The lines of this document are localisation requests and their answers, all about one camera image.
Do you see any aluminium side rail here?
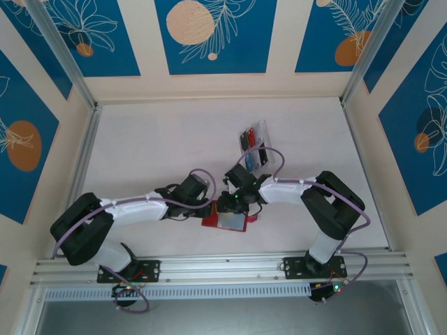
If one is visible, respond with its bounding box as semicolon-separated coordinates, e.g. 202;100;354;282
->
52;104;103;259
340;100;392;251

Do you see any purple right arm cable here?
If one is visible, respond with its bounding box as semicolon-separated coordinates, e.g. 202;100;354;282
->
237;148;371;304

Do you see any white slotted cable duct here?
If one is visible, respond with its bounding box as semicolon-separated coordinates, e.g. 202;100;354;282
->
44;283;312;302

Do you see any clear plastic card rack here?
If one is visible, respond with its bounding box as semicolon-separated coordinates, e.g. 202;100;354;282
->
238;119;277;172

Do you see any red leather card holder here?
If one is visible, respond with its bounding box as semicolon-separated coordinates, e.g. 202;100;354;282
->
201;201;260;234

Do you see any black electronics board with LEDs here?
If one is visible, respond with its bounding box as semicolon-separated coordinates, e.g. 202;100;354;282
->
110;282;142;310
309;281;350;304

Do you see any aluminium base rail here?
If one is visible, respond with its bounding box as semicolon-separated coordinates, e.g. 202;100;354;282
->
29;247;415;287

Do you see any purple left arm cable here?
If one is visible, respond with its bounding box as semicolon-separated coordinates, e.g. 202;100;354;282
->
54;167;219;314

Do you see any aluminium frame post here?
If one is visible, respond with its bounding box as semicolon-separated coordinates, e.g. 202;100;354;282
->
24;0;98;111
339;0;411;107

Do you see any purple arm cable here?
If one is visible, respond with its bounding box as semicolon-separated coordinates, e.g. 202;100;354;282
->
54;167;219;314
237;148;371;304

